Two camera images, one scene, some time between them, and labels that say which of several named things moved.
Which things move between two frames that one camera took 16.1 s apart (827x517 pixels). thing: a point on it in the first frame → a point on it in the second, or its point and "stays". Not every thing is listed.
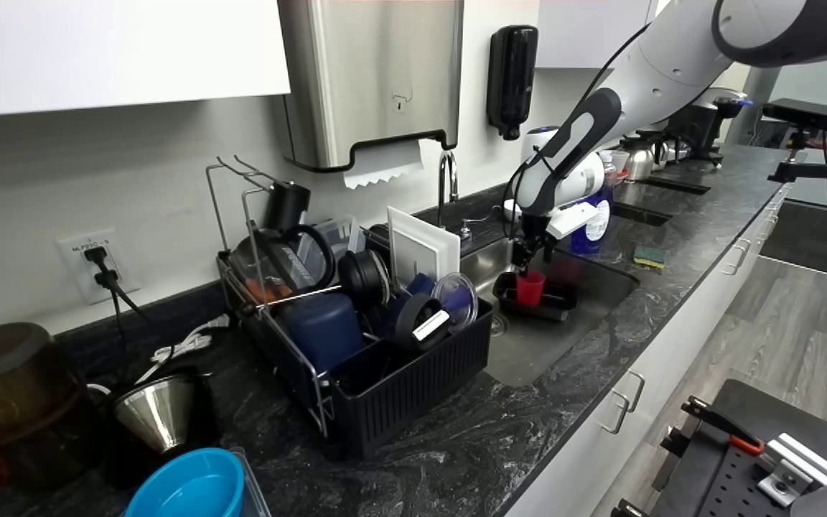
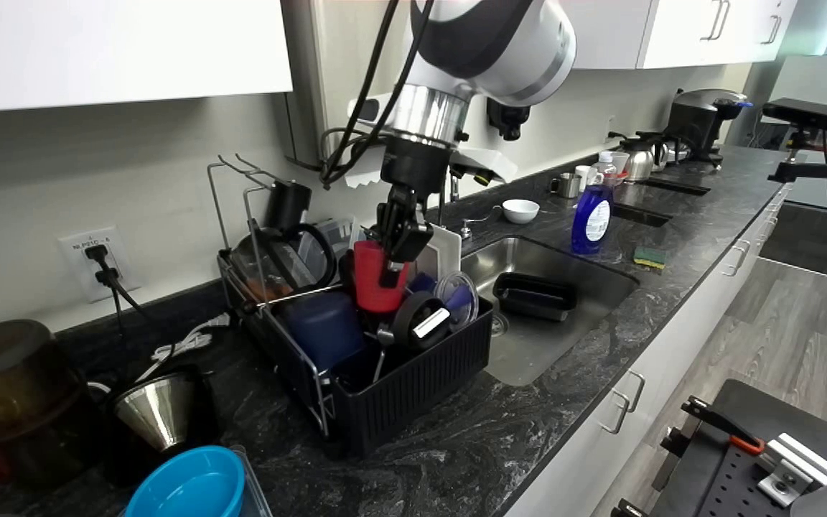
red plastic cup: x=529 y=287 → x=369 y=290
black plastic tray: x=557 y=303 stays
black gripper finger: x=521 y=256 → x=409 y=244
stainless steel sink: x=526 y=352 stays
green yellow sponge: x=650 y=256 stays
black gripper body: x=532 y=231 → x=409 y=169
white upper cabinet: x=37 y=55 stays
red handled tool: x=706 y=414 stays
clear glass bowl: x=458 y=297 stays
